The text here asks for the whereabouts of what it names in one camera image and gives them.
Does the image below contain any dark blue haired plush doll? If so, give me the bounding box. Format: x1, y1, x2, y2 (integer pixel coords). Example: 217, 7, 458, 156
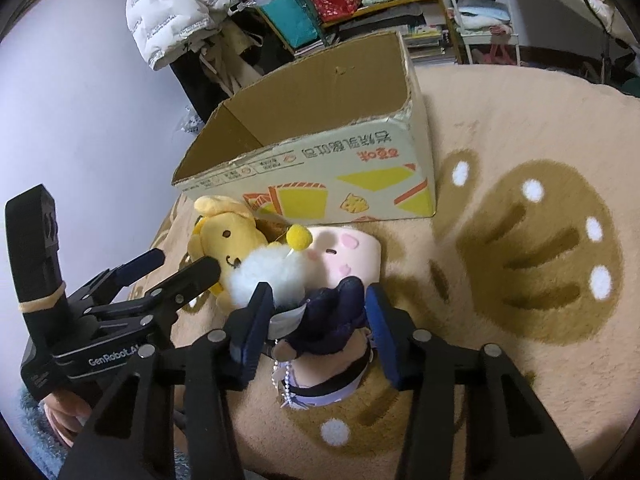
271, 275, 377, 412

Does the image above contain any yellow frame shelf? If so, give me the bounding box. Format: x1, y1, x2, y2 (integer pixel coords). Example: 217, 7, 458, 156
215, 0, 452, 57

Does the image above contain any blue fuzzy cloth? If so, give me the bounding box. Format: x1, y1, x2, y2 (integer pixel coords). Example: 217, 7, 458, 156
17, 387, 53, 463

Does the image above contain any stack of books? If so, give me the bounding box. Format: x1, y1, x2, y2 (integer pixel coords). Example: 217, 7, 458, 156
404, 25, 452, 64

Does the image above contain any beige paw print rug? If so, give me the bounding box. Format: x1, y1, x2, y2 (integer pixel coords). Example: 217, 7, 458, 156
149, 62, 640, 480

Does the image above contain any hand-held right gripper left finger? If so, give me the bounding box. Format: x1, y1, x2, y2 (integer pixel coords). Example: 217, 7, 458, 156
57, 282, 276, 480

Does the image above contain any grey folded cloth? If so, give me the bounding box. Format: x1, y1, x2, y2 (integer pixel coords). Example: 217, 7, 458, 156
319, 4, 427, 37

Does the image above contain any pink bag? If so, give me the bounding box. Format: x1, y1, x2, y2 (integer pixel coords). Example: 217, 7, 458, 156
481, 24, 519, 66

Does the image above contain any white puffer jacket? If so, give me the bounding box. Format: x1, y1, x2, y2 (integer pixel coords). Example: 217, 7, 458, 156
123, 0, 234, 71

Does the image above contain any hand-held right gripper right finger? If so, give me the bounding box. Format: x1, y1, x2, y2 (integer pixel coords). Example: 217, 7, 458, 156
365, 282, 586, 480

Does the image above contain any white fluffy plush toy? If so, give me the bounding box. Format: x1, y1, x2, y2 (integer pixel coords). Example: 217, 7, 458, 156
227, 224, 314, 312

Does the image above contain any beige canvas tote bag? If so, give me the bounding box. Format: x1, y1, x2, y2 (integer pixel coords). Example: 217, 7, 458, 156
199, 24, 267, 102

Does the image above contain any black hanging garment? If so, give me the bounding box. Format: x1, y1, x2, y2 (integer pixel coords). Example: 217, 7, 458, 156
169, 35, 238, 127

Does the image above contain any teal paper bag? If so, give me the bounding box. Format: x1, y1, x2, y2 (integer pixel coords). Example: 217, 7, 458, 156
256, 0, 321, 50

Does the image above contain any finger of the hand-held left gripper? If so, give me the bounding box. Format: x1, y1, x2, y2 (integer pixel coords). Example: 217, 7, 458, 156
74, 248, 166, 307
142, 257, 222, 332

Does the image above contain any light blue folded towel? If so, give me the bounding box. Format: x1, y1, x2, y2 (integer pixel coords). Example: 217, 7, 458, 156
456, 0, 512, 31

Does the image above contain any yellow dog plush toy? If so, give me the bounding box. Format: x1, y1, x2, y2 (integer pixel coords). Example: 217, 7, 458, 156
187, 195, 271, 309

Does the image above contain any pink face plush pillow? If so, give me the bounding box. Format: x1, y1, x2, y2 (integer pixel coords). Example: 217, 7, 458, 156
304, 226, 386, 297

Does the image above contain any person's left hand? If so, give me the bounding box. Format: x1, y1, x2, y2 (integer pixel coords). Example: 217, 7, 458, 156
42, 392, 94, 449

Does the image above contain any printed cardboard box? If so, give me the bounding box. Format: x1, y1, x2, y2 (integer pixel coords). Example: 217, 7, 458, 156
172, 30, 437, 224

